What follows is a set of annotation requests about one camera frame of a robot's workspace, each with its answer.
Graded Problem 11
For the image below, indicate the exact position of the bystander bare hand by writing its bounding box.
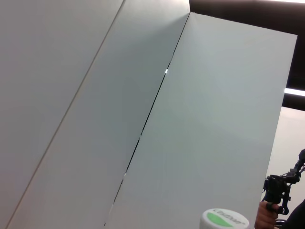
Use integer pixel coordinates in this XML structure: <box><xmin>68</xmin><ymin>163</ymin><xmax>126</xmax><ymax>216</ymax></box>
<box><xmin>254</xmin><ymin>201</ymin><xmax>279</xmax><ymax>229</ymax></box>

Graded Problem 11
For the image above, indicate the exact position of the clear green-label water bottle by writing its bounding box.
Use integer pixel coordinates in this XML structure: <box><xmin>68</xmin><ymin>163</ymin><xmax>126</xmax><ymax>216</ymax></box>
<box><xmin>199</xmin><ymin>208</ymin><xmax>250</xmax><ymax>229</ymax></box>

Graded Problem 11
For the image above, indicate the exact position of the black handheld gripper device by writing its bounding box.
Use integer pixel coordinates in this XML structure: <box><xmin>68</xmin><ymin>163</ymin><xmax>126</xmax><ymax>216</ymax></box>
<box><xmin>263</xmin><ymin>148</ymin><xmax>305</xmax><ymax>215</ymax></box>

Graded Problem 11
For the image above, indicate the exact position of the bystander dark clothing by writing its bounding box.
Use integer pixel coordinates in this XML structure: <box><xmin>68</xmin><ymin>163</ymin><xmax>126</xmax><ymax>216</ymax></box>
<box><xmin>285</xmin><ymin>199</ymin><xmax>305</xmax><ymax>229</ymax></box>

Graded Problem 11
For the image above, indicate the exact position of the white ceiling light strip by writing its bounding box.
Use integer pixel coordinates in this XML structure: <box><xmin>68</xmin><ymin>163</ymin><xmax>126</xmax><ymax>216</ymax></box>
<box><xmin>284</xmin><ymin>87</ymin><xmax>305</xmax><ymax>97</ymax></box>

